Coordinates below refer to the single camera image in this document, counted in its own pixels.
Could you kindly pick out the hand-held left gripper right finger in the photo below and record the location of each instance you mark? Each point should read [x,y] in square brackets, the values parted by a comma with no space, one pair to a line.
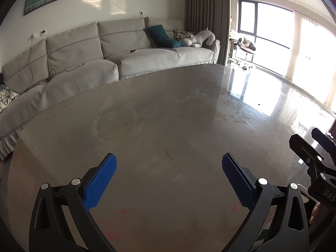
[237,181]

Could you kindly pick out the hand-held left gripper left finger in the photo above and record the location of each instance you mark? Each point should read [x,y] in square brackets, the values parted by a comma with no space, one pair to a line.
[101,181]

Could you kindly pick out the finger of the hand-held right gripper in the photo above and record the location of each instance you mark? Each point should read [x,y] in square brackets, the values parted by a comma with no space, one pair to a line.
[307,152]
[325,140]

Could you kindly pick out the person's right hand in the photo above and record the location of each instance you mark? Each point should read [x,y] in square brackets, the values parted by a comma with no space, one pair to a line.
[314,212]

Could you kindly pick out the white sheer curtain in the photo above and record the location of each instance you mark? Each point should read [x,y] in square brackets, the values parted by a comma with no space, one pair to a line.
[315,57]

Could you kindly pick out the white swivel chair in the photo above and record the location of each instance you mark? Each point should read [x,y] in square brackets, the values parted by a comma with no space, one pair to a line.
[246,48]

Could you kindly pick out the black white floral pillow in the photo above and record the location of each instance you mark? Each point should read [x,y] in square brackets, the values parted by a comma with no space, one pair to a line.
[182,34]
[8,98]

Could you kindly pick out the grey fabric sofa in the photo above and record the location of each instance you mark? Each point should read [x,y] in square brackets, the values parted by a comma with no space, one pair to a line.
[78,57]

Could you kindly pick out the black framed window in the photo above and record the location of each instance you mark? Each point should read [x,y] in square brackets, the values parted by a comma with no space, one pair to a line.
[273,23]

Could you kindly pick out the grey plush toy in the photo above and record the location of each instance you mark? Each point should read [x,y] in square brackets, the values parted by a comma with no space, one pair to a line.
[199,38]

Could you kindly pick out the teal pillow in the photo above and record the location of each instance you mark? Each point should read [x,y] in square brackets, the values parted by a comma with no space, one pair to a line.
[161,36]

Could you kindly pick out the grey curtain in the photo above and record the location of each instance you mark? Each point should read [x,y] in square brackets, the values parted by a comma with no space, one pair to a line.
[207,18]

